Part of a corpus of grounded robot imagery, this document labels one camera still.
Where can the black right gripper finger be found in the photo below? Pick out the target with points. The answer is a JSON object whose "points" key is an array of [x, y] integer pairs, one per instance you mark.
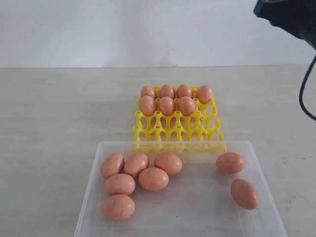
{"points": [[297, 17]]}

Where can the brown egg tray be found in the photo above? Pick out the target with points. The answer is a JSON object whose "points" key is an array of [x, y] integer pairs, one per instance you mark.
{"points": [[167, 90], [149, 91], [184, 90]]}

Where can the brown egg bin bottom edge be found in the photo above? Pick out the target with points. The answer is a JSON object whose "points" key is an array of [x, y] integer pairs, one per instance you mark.
{"points": [[186, 105]]}

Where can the yellow plastic egg tray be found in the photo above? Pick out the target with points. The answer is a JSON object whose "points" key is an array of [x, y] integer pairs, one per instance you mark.
{"points": [[202, 125]]}

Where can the brown egg centre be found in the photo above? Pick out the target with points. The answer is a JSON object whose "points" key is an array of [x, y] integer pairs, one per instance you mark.
{"points": [[168, 162]]}

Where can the clear plastic bin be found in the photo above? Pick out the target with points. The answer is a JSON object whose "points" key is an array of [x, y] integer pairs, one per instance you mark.
{"points": [[197, 202]]}

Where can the brown egg top right corner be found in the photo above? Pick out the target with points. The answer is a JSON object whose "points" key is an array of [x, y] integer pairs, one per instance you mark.
{"points": [[153, 179]]}

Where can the brown egg upper middle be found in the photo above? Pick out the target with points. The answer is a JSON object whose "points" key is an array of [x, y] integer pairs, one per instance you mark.
{"points": [[136, 164]]}

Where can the brown egg large upper left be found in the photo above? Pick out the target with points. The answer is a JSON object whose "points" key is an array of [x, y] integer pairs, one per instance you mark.
{"points": [[112, 165]]}

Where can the brown egg lower right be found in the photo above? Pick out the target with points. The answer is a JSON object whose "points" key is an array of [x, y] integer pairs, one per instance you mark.
{"points": [[121, 183]]}

